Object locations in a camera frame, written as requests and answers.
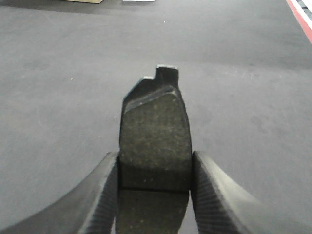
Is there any black conveyor belt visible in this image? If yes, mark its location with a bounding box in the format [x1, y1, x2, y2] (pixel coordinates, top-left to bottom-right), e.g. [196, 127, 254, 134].
[0, 0, 312, 229]

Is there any grey brake pad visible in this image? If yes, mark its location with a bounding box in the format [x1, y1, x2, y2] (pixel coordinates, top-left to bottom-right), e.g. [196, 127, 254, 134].
[116, 65, 192, 234]

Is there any red conveyor side rail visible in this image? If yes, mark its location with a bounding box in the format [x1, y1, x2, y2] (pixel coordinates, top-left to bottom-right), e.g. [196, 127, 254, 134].
[286, 0, 312, 43]

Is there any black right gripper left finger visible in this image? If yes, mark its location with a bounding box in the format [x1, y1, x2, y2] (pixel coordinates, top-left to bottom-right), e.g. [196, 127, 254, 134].
[1, 152, 118, 234]

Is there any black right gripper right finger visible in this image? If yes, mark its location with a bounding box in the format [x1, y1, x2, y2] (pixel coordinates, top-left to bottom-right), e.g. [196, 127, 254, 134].
[191, 151, 312, 234]

